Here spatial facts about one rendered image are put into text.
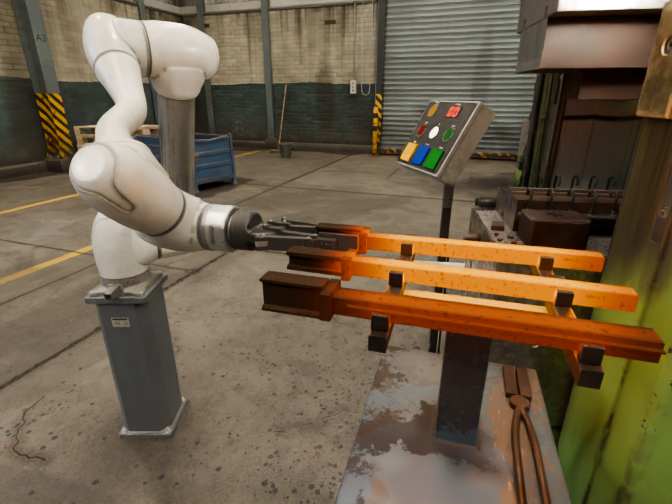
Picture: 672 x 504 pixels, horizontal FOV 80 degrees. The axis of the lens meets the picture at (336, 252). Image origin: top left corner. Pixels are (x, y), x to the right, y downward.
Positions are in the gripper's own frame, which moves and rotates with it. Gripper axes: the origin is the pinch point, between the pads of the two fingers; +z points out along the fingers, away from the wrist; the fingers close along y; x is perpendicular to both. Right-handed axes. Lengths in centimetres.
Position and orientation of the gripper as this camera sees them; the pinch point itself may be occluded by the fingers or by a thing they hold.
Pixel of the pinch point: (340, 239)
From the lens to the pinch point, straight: 71.6
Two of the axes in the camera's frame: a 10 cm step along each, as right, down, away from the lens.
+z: 9.6, 1.0, -2.5
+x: 0.0, -9.3, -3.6
